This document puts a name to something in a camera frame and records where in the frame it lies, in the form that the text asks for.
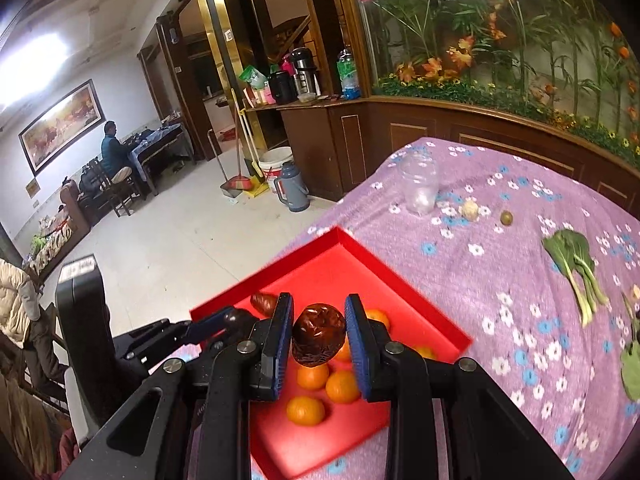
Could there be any bok choy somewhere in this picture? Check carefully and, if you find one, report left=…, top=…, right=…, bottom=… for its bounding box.
left=542, top=229, right=611, bottom=328

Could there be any green plastic bottle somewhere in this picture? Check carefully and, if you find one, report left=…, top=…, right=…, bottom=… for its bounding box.
left=337, top=46, right=361, bottom=101

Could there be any dark purple date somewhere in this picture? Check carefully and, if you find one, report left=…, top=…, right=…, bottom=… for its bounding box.
left=225, top=309, right=261, bottom=332

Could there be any glass artificial flower display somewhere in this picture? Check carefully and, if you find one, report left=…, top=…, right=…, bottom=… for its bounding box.
left=350, top=0, right=640, bottom=166

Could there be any green leaf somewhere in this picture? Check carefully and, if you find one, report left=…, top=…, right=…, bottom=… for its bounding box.
left=620, top=292, right=640, bottom=403

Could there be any grey thermos jug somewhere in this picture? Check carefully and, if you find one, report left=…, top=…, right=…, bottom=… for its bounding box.
left=273, top=161, right=311, bottom=212

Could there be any purple floral tablecloth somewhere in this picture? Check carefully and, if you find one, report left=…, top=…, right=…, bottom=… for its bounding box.
left=250, top=137, right=640, bottom=480

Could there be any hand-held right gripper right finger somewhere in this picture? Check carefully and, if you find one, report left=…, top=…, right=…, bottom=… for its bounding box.
left=345, top=294, right=571, bottom=480

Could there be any brown wooden cabinet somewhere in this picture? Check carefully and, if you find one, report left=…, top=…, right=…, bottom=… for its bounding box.
left=277, top=95, right=640, bottom=211

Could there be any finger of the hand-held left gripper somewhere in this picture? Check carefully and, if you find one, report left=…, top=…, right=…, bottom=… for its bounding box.
left=115, top=309, right=238, bottom=356
left=130, top=340, right=226, bottom=373

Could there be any broom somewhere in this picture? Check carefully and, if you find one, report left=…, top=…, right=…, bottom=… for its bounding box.
left=230, top=89, right=268, bottom=198

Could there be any black jar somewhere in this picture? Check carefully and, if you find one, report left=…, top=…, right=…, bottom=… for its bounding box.
left=268, top=70, right=298, bottom=106

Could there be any cluttered dining table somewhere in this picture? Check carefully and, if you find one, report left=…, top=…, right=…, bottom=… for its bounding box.
left=127, top=122, right=196, bottom=196

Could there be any wooden sofa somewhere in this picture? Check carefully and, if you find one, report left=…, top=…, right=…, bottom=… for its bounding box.
left=22, top=180, right=91, bottom=281

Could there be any beige padded jacket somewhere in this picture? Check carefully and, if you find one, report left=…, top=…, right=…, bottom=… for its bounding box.
left=0, top=258, right=41, bottom=341

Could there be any green bag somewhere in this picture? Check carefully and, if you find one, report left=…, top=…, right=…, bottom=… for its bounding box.
left=238, top=65, right=268, bottom=91

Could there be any black steel thermos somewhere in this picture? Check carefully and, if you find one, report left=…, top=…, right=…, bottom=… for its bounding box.
left=291, top=47, right=321, bottom=96

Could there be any wooden chair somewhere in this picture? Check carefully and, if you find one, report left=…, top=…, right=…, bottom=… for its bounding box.
left=92, top=157, right=143, bottom=217

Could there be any clear plastic cup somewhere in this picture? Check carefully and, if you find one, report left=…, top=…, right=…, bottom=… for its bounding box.
left=398, top=152, right=440, bottom=216

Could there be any white plastic bucket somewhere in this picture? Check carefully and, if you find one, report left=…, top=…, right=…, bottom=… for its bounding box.
left=258, top=146, right=293, bottom=193

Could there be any metal dustpan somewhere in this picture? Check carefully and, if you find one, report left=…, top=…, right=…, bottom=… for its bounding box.
left=207, top=130, right=251, bottom=204

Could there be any framed wall painting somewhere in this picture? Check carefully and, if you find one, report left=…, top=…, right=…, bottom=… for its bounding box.
left=18, top=79, right=107, bottom=177

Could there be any large red date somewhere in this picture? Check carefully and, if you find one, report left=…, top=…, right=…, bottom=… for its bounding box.
left=250, top=292, right=278, bottom=317

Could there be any wrinkled red date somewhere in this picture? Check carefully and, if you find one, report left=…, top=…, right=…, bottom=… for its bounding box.
left=291, top=302, right=347, bottom=368

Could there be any red cardboard box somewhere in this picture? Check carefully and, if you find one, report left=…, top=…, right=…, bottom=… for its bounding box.
left=190, top=226, right=472, bottom=479

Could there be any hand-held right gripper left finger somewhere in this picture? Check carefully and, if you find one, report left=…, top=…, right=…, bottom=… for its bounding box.
left=65, top=292, right=294, bottom=480

